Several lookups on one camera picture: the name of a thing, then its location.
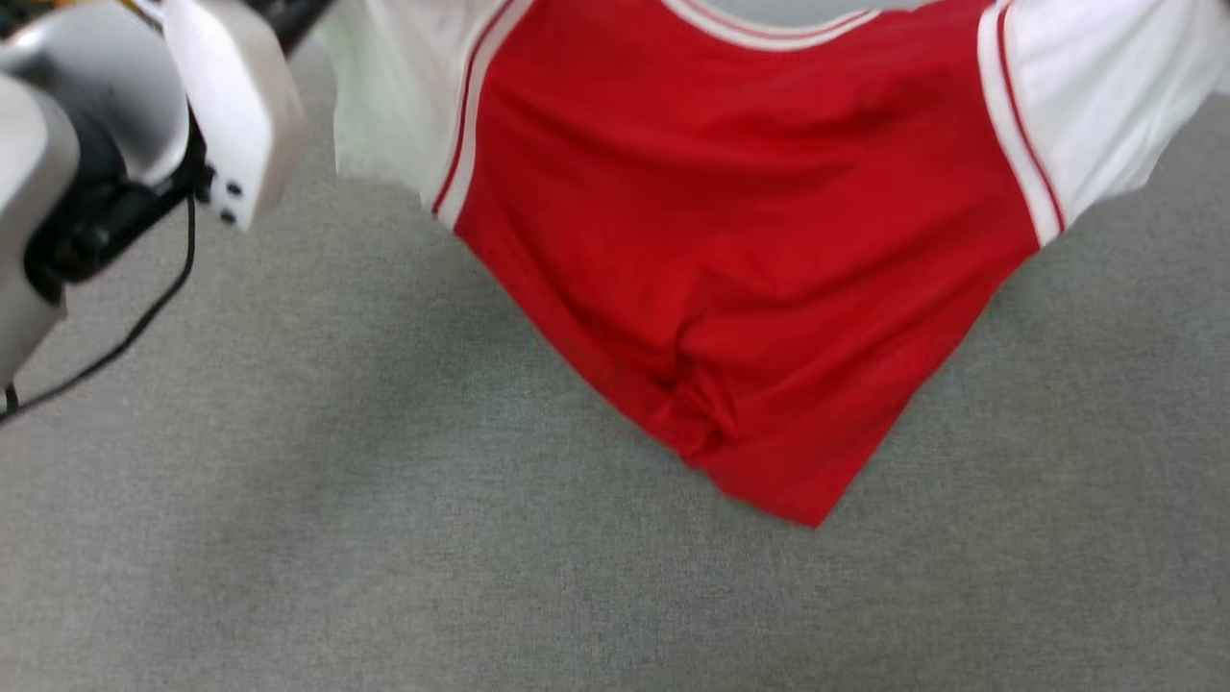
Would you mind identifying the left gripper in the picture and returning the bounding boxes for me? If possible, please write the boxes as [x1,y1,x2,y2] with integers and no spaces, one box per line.
[242,0,339,56]

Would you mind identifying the red and white jersey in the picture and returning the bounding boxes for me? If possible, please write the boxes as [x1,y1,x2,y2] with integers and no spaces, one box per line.
[317,0,1230,530]

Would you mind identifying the grey fabric sofa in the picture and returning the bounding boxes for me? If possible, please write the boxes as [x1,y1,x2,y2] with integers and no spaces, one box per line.
[0,0,1230,692]

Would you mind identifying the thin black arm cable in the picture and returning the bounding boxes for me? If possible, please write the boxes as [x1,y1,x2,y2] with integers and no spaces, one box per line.
[0,192,199,426]

